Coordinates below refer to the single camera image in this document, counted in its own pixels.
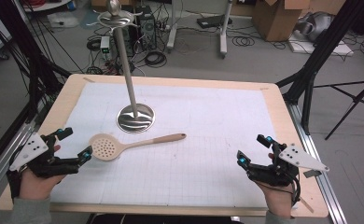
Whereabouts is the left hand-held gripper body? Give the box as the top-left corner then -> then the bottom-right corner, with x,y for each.
8,133 -> 80,179

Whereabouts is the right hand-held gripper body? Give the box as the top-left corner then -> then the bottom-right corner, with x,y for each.
248,141 -> 330,188

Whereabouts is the beige slotted spoon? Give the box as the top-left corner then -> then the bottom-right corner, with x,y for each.
88,133 -> 188,161

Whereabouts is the metal utensil stand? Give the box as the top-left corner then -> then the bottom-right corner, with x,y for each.
96,0 -> 156,134

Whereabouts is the person's left hand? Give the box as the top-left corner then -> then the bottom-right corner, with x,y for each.
20,144 -> 66,200

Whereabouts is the person's right hand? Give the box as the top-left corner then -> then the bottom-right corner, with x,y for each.
254,153 -> 296,218

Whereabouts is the dark tape piece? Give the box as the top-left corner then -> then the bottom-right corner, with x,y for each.
303,169 -> 323,179

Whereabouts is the tan tape strip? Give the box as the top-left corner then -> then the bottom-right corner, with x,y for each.
298,197 -> 315,215

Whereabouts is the white grid mat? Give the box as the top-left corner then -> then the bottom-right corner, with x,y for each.
50,82 -> 277,209

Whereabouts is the black tripod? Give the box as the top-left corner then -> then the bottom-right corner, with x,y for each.
313,74 -> 364,141

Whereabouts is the small white box green light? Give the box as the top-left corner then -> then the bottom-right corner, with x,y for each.
100,35 -> 112,61

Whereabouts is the flat white board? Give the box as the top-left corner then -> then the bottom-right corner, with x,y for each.
287,38 -> 356,58

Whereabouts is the white stand leg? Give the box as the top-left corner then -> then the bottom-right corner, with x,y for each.
218,0 -> 234,59
165,0 -> 178,53

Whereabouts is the large cardboard box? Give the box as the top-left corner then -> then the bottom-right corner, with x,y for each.
252,0 -> 312,43

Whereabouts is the grey rounded device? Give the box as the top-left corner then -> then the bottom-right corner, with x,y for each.
296,11 -> 334,42

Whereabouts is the white round table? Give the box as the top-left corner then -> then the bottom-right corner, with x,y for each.
21,0 -> 73,13

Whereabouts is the flat black device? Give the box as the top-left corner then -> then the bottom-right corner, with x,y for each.
196,13 -> 233,30

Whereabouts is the black computer tower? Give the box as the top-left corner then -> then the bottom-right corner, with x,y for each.
133,5 -> 158,51

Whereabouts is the aluminium rail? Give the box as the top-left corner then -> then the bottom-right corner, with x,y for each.
284,101 -> 349,224
0,120 -> 37,203

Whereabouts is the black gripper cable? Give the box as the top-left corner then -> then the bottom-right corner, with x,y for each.
288,172 -> 302,207

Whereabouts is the black wrist strap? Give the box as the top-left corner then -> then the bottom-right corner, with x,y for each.
6,169 -> 23,200

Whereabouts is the black frame post with cables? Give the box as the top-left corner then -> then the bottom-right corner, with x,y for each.
0,0 -> 73,125

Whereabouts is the thin black cable coil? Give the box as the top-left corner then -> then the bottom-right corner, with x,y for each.
231,35 -> 256,48

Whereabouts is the thick black cable coil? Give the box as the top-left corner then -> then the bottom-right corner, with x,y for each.
144,50 -> 168,69

